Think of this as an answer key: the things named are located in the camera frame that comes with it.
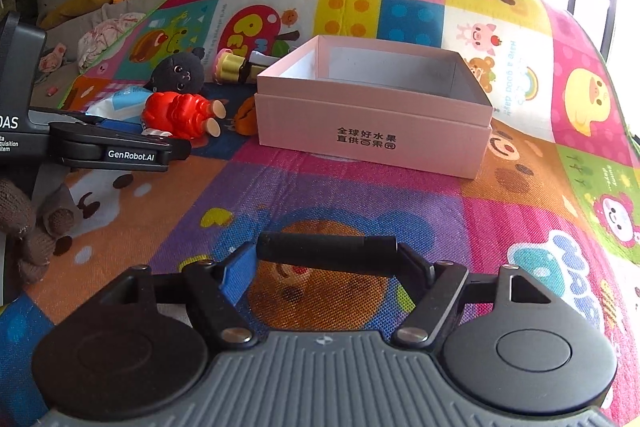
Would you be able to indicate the grey sofa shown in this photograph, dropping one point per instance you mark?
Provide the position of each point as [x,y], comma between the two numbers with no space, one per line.
[60,32]

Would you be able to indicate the black silver toy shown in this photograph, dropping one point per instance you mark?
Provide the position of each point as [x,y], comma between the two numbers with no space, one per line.
[262,62]

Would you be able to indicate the red toy figure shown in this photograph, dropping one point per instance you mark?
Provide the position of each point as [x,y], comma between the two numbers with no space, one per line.
[180,114]

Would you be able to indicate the small pink stuffed toy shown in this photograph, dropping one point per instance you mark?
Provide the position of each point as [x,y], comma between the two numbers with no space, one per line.
[52,58]

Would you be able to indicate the pink cardboard box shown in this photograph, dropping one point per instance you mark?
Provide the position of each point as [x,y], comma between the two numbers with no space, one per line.
[370,132]

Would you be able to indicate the blue tissue packet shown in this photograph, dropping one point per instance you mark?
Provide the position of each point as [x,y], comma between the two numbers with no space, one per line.
[117,102]

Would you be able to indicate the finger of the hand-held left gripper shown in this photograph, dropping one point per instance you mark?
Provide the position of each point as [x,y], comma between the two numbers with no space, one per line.
[122,126]
[125,152]

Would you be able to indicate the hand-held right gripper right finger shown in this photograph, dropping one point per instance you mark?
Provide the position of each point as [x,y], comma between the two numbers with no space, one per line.
[440,282]

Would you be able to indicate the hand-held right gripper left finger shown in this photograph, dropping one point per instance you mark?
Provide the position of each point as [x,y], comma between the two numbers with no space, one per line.
[237,277]

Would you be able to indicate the colourful printed play mat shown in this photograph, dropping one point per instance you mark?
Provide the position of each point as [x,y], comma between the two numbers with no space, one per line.
[380,217]

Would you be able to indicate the black cat plush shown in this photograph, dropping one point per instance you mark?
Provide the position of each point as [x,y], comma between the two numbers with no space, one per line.
[177,72]

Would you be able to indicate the pink white clothes pile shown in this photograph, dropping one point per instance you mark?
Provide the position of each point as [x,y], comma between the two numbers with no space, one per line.
[107,39]

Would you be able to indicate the person's left hand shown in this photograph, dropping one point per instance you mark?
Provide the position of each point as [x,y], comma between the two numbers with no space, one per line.
[35,237]

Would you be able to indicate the pink gold toy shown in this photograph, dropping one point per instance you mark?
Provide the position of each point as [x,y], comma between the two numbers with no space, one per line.
[227,67]

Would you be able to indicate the orange pumpkin toy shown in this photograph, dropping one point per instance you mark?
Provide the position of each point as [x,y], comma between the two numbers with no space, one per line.
[246,117]

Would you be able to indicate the long yellow plush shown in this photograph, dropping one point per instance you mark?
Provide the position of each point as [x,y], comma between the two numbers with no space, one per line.
[75,7]

